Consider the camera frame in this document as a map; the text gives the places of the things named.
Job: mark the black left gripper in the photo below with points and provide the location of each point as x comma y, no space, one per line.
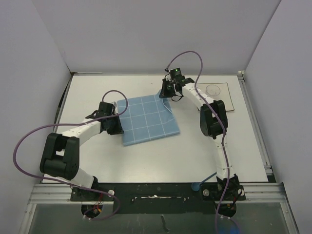
118,129

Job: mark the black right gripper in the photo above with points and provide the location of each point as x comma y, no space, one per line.
165,93

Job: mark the blue grid placemat cloth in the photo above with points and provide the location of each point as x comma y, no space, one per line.
147,118

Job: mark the clear drinking glass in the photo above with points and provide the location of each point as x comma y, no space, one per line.
213,90

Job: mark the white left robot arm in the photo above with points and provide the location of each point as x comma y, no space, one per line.
61,154

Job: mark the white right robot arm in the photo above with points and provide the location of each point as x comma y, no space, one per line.
213,119

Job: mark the square white plate dark rim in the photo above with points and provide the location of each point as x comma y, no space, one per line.
224,96

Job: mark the blue plastic spoon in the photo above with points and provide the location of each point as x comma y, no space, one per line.
195,186

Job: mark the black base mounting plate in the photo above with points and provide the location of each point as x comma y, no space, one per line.
166,198

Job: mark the aluminium table frame rail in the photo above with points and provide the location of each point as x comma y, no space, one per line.
276,213

